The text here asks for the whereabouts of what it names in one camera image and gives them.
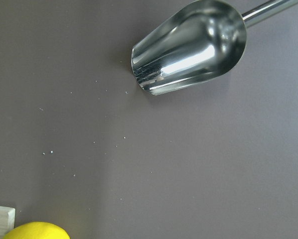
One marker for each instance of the steel ice scoop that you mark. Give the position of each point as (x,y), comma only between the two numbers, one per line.
(202,41)

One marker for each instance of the wooden cutting board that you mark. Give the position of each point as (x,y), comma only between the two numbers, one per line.
(7,217)

